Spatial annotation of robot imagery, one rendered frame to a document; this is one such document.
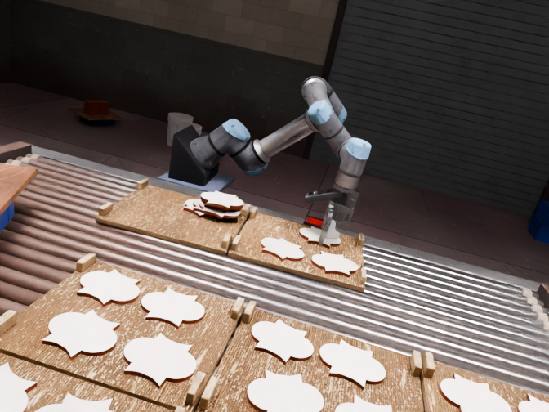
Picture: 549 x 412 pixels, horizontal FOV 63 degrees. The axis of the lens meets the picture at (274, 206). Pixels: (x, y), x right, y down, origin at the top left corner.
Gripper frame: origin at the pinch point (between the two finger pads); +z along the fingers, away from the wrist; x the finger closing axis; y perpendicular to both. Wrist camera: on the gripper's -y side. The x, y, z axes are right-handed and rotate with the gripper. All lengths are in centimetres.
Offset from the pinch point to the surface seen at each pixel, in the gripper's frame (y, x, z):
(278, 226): -14.8, 1.4, 1.9
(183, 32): -229, 480, -15
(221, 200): -35.2, -4.7, -3.5
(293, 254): -7.2, -18.6, 0.2
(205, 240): -33.8, -22.3, 3.2
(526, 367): 56, -41, -1
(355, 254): 12.6, -4.9, 0.0
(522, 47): 181, 452, -112
